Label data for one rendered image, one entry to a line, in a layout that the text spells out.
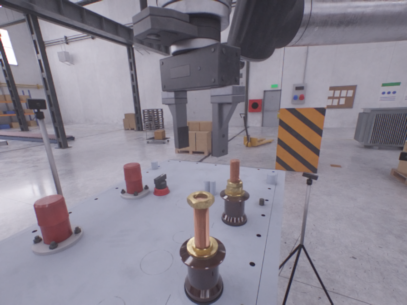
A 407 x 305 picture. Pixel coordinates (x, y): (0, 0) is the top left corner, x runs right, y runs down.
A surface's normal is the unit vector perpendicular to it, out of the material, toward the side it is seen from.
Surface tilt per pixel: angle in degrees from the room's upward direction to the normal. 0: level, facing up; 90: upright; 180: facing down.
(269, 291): 11
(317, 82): 90
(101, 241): 0
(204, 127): 90
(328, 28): 128
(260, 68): 90
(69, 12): 90
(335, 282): 0
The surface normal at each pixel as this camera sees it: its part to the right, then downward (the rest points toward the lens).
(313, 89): -0.40, 0.27
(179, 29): 0.70, 0.18
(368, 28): 0.28, 0.79
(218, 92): -0.72, 0.22
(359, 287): -0.04, -0.96
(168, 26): 0.37, 0.26
